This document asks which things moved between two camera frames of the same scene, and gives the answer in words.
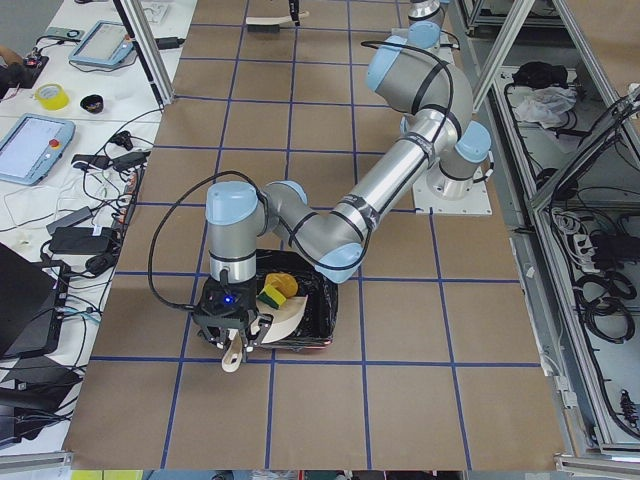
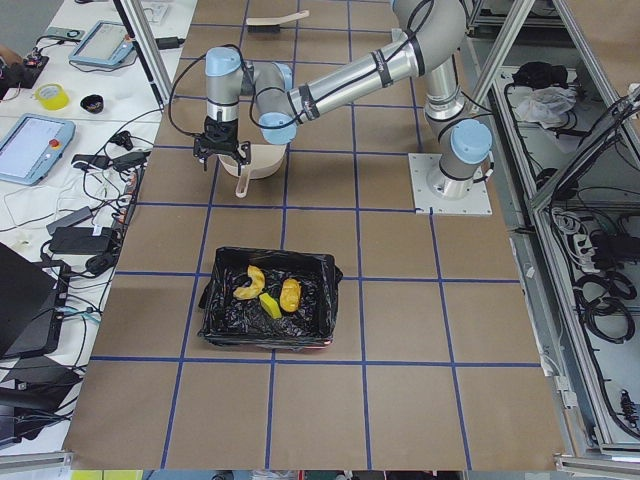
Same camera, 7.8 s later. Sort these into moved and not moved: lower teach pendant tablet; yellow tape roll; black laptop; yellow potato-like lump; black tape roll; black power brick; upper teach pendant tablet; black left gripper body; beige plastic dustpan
Moved: yellow potato-like lump; beige plastic dustpan; black left gripper body
Not moved: lower teach pendant tablet; black tape roll; upper teach pendant tablet; yellow tape roll; black laptop; black power brick
